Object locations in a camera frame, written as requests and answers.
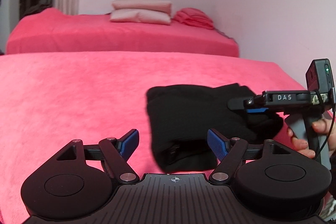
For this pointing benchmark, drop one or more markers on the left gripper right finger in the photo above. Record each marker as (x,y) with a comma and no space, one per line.
(229,152)

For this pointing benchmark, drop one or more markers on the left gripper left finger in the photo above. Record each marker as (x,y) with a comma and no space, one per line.
(116,153)

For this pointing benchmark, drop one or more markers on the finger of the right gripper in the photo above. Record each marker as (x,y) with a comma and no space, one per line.
(245,104)

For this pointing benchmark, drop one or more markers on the black knit pants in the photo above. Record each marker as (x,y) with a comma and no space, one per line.
(181,115)

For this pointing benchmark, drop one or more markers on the right hand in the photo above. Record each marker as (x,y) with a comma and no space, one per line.
(321,127)

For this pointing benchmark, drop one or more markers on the pink blanket near bed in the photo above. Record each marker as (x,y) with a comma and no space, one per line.
(50,99)

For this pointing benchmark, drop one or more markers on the folded red blanket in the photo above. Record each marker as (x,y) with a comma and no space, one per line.
(194,17)

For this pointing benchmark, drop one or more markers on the lower pale pink pillow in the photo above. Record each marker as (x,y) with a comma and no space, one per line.
(140,16)

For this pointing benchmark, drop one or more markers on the pale pink pillow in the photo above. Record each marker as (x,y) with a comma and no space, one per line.
(140,16)
(155,5)

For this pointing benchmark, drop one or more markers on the pink far bed cover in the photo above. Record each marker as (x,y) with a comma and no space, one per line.
(53,31)

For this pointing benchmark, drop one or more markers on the upper pale pink pillow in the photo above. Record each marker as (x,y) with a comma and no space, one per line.
(155,5)

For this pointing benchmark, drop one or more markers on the black camera box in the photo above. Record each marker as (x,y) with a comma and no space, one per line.
(319,76)

